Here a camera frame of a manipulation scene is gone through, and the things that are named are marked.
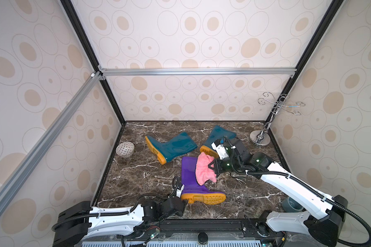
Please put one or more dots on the purple rubber boot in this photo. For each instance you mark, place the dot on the purple rubber boot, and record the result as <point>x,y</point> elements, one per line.
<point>193,192</point>

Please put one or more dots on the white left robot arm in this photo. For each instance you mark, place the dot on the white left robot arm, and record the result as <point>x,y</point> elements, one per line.
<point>142,220</point>

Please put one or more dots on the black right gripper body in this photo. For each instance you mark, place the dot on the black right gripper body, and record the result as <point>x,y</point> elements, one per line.
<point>218,165</point>

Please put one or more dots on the teal rubber boot left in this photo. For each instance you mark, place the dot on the teal rubber boot left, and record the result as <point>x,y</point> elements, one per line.
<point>167,151</point>

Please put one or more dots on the black corner frame post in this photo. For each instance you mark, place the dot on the black corner frame post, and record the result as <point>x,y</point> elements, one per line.
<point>323,26</point>
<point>88,49</point>

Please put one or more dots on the horizontal aluminium rail back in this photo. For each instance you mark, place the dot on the horizontal aluminium rail back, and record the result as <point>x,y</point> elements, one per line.
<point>199,72</point>

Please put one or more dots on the diagonal aluminium rail left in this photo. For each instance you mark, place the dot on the diagonal aluminium rail left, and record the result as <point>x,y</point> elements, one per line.
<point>17,179</point>

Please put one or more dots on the patterned black white bowl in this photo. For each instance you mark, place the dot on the patterned black white bowl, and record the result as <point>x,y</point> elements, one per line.
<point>125,149</point>

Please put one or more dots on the teal rubber boot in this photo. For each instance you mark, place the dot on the teal rubber boot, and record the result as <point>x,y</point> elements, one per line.
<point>216,133</point>
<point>167,151</point>

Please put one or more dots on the black corner frame post left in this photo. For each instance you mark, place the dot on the black corner frame post left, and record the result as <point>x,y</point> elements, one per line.
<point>88,49</point>

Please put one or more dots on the black corner frame post right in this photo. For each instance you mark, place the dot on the black corner frame post right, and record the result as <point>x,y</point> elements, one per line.
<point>323,26</point>

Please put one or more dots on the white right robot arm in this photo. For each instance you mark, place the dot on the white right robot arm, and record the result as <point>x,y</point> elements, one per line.
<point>323,216</point>

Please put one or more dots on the pink microfiber cloth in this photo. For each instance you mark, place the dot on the pink microfiber cloth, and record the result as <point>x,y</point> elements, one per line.
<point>203,172</point>

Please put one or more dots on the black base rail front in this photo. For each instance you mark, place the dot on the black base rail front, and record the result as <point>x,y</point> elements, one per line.
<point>246,227</point>

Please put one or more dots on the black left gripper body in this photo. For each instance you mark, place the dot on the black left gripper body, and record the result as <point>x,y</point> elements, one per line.
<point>181,211</point>

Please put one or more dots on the teal cup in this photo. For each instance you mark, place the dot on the teal cup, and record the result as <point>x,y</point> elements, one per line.
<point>289,205</point>

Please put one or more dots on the teal rubber boot right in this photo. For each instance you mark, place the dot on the teal rubber boot right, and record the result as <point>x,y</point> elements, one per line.
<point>216,133</point>

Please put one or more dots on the chrome mug tree stand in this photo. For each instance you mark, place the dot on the chrome mug tree stand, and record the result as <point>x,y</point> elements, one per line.
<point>261,137</point>

